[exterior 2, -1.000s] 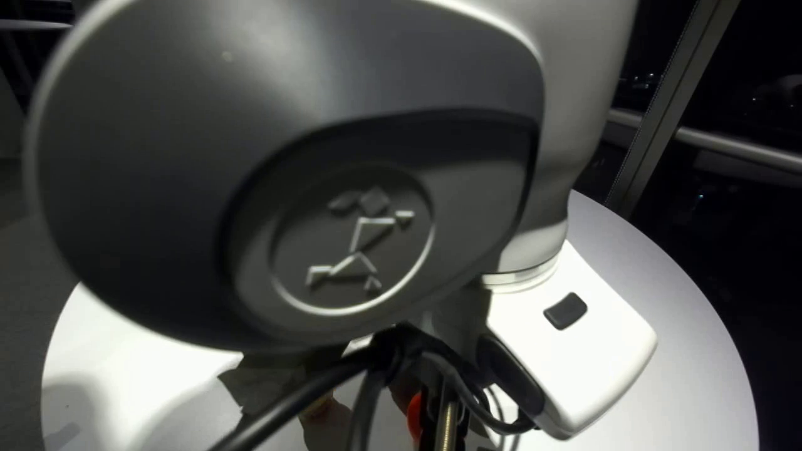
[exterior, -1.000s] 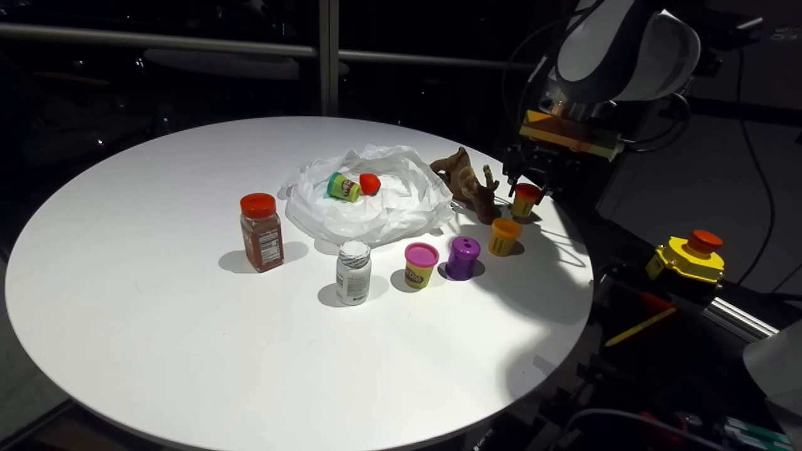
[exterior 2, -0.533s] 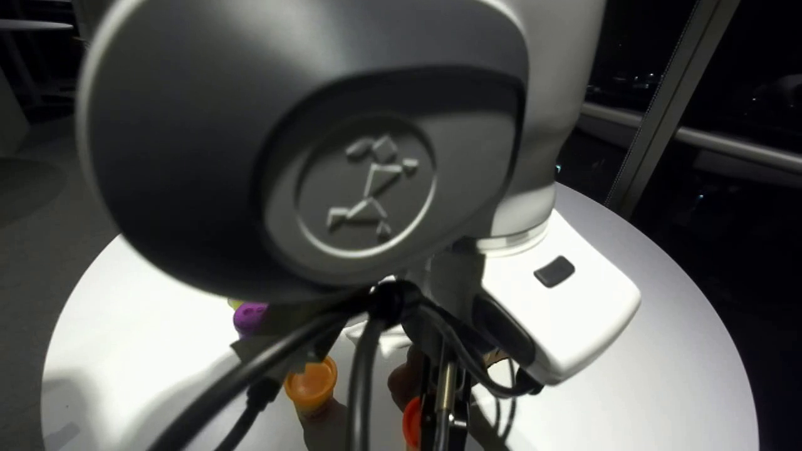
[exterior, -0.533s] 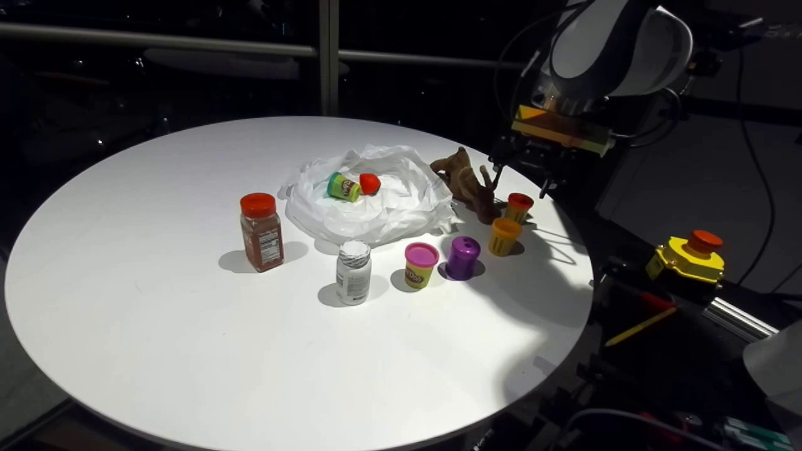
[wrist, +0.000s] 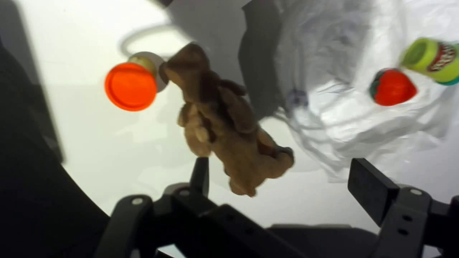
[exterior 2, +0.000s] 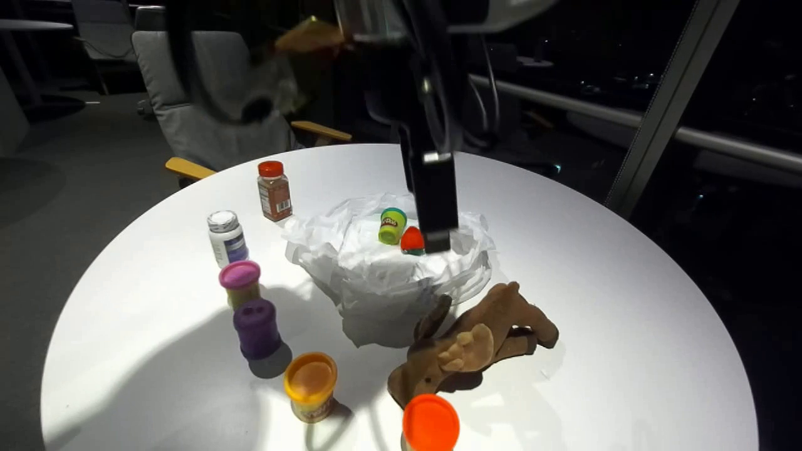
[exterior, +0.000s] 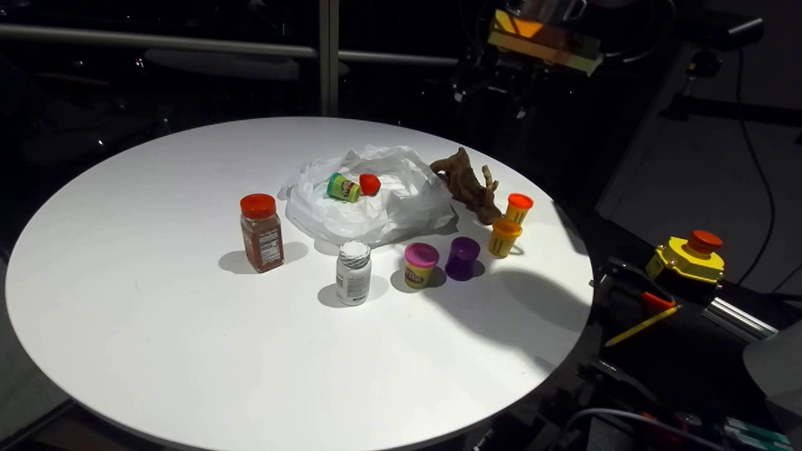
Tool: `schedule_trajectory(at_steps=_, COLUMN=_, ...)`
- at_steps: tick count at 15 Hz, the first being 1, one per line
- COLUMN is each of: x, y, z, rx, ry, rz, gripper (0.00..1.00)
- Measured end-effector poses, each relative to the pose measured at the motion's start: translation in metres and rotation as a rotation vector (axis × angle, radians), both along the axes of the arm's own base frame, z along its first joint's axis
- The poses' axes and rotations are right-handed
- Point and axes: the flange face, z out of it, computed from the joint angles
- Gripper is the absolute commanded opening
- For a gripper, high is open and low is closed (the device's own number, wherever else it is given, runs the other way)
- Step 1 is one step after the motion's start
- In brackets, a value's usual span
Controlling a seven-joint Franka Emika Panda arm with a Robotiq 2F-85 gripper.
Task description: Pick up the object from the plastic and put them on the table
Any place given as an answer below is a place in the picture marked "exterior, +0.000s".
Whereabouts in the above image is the red handled tool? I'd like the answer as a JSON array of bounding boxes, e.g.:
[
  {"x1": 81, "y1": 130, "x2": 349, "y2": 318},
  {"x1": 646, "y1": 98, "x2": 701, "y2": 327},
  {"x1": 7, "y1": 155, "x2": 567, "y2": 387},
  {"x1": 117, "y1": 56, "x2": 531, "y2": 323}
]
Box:
[{"x1": 637, "y1": 288, "x2": 680, "y2": 313}]

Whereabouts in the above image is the white pill bottle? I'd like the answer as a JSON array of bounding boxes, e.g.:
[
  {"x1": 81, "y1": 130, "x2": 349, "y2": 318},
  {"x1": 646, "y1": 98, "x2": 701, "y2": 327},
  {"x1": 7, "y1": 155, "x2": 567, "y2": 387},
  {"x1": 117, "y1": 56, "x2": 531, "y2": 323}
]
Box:
[{"x1": 334, "y1": 238, "x2": 377, "y2": 307}]

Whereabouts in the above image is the green dough can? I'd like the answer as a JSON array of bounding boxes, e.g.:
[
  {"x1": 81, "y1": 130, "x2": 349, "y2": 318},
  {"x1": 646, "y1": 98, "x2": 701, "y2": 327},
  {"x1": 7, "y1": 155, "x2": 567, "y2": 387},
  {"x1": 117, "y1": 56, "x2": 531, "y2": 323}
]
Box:
[{"x1": 325, "y1": 172, "x2": 364, "y2": 207}]

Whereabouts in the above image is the black mounted camera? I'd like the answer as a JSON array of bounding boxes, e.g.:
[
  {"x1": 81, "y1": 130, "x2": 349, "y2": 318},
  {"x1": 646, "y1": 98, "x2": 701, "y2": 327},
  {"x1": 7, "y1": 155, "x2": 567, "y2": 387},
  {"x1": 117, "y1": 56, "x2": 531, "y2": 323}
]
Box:
[{"x1": 664, "y1": 9, "x2": 768, "y2": 83}]

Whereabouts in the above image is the black hanging cable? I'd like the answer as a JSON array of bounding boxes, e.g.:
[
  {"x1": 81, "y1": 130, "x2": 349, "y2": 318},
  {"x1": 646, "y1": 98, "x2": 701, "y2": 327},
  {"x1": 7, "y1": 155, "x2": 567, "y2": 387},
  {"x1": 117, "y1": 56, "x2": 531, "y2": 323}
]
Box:
[{"x1": 730, "y1": 47, "x2": 783, "y2": 288}]

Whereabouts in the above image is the teal handled tool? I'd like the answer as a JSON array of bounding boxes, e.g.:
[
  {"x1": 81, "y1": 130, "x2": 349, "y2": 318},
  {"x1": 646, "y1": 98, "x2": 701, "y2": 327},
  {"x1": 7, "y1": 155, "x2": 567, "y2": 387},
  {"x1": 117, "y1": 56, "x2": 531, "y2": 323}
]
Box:
[{"x1": 720, "y1": 417, "x2": 796, "y2": 451}]

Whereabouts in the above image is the yellow emergency stop button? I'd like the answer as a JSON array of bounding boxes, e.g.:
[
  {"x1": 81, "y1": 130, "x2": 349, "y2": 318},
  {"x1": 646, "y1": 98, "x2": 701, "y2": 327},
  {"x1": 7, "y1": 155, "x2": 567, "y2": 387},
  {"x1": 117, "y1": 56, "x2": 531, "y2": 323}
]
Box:
[{"x1": 644, "y1": 228, "x2": 730, "y2": 288}]

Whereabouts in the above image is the yellow pencil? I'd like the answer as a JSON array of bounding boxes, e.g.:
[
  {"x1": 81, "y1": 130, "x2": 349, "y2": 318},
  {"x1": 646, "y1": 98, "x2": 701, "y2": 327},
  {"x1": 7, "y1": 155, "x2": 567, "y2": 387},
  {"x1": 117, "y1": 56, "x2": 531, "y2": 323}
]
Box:
[{"x1": 601, "y1": 303, "x2": 685, "y2": 351}]

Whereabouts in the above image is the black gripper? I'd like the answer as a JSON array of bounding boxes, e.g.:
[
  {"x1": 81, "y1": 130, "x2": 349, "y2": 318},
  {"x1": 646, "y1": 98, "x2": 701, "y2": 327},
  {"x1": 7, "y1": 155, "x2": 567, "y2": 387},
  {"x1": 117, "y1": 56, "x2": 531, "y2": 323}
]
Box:
[{"x1": 454, "y1": 64, "x2": 541, "y2": 130}]

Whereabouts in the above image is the grey metal handrail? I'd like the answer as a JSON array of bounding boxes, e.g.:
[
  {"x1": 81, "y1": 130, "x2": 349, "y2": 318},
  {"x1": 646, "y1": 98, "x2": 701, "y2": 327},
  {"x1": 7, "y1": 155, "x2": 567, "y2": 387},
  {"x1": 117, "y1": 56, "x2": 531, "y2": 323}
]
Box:
[{"x1": 0, "y1": 21, "x2": 471, "y2": 74}]

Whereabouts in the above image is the grey curved cover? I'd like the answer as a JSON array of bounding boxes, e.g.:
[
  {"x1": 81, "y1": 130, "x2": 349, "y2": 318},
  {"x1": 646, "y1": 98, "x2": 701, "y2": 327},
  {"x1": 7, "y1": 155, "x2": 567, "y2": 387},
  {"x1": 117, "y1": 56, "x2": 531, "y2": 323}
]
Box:
[{"x1": 740, "y1": 318, "x2": 802, "y2": 420}]

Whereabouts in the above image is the aluminium profile bar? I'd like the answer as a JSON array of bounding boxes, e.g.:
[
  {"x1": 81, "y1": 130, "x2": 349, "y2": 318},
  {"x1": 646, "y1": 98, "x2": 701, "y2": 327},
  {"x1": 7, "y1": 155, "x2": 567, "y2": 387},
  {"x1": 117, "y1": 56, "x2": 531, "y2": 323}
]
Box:
[{"x1": 701, "y1": 294, "x2": 783, "y2": 343}]

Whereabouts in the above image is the red lid spice jar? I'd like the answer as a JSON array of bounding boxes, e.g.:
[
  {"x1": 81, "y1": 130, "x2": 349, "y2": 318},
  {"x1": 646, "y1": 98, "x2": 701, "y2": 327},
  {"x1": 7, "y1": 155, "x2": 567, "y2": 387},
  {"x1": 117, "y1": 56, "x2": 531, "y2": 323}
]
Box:
[{"x1": 238, "y1": 192, "x2": 289, "y2": 275}]

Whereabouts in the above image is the grey vertical railing post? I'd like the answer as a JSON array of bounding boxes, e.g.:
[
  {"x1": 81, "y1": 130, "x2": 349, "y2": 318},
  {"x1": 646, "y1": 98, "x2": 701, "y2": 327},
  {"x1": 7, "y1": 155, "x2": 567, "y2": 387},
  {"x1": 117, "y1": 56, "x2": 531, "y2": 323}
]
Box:
[{"x1": 316, "y1": 0, "x2": 344, "y2": 119}]

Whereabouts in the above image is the grey floor cable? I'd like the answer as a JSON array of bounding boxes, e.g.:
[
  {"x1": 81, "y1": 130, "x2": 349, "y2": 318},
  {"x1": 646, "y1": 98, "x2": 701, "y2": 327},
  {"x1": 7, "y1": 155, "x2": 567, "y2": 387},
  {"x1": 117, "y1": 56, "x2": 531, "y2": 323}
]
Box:
[{"x1": 562, "y1": 407, "x2": 731, "y2": 451}]

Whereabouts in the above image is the pink lid dough can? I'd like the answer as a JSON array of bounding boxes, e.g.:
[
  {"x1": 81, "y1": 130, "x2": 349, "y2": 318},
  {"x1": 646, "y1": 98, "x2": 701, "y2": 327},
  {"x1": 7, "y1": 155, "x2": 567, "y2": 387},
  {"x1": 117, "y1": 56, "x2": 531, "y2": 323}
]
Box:
[{"x1": 402, "y1": 240, "x2": 441, "y2": 294}]

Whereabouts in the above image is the yellow lid dough can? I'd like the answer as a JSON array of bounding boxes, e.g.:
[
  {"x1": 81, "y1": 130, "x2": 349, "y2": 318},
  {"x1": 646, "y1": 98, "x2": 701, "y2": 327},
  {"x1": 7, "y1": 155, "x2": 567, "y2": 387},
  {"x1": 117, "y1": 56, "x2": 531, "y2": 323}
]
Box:
[{"x1": 486, "y1": 219, "x2": 527, "y2": 262}]

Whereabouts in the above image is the clear crumpled plastic bag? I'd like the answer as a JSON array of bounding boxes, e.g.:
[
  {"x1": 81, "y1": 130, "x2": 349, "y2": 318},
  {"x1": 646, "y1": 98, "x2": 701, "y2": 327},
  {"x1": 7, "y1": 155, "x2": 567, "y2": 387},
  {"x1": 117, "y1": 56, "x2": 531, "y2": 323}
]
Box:
[{"x1": 276, "y1": 146, "x2": 461, "y2": 250}]

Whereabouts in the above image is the brown plush moose toy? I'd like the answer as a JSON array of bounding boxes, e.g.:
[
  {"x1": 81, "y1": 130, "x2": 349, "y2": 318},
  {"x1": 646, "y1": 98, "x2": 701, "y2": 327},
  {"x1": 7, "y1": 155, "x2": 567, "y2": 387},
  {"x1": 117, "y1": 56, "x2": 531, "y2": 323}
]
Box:
[{"x1": 428, "y1": 146, "x2": 507, "y2": 228}]

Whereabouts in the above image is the purple dough can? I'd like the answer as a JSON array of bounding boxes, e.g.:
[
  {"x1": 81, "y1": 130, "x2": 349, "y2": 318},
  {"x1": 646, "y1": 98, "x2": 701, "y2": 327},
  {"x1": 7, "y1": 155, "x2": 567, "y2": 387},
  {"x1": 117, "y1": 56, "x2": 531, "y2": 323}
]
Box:
[{"x1": 444, "y1": 235, "x2": 484, "y2": 283}]

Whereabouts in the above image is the translucent wrist camera box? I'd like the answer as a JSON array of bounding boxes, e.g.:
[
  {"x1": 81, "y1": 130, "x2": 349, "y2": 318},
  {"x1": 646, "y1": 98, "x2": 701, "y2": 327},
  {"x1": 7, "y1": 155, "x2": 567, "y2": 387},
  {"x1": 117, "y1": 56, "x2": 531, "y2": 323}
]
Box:
[{"x1": 486, "y1": 9, "x2": 606, "y2": 78}]

